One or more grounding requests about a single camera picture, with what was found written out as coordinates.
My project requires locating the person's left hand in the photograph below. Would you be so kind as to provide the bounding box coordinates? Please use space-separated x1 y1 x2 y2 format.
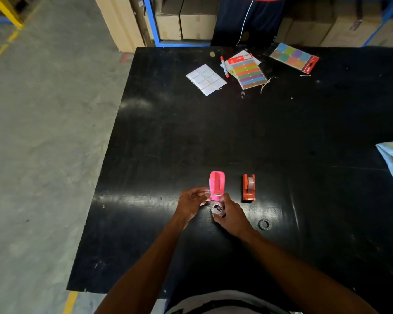
174 187 211 226

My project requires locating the person's right hand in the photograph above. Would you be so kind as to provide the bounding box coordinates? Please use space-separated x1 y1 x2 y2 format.
212 193 255 240

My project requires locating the person's right forearm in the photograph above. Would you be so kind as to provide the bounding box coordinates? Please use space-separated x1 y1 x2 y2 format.
240 230 378 314

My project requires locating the person's left forearm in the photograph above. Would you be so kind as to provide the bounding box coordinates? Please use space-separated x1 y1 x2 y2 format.
94 216 189 314

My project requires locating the pink tape dispenser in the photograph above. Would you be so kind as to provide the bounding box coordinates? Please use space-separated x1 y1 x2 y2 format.
209 171 226 202

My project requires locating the orange tape dispenser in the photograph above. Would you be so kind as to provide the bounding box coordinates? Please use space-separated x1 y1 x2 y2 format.
242 174 256 202

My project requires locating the person's white black shirt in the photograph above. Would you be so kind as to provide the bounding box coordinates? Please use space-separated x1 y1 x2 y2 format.
165 290 302 314

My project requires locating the white label sheet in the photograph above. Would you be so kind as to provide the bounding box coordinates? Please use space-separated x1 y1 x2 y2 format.
186 64 227 96

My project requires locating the striped colourful sticky flags pack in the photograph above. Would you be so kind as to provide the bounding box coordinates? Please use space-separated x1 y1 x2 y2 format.
225 54 269 90

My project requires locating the square colourful sticky notes pack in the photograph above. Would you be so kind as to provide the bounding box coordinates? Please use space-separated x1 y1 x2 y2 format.
269 43 320 75

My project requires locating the small cardboard box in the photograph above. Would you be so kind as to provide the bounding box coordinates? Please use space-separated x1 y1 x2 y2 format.
180 0 220 41
153 0 184 41

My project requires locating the blue metal shelf rack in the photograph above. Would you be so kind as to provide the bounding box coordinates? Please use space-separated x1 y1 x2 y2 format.
142 0 393 48

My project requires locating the tall cardboard box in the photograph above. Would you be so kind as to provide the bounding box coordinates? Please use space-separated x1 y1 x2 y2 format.
93 0 147 53

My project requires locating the white cable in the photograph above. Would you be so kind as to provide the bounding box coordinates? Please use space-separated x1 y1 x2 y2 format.
235 0 256 47

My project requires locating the yellow metal rail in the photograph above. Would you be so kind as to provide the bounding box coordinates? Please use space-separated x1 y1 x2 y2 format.
0 0 24 29

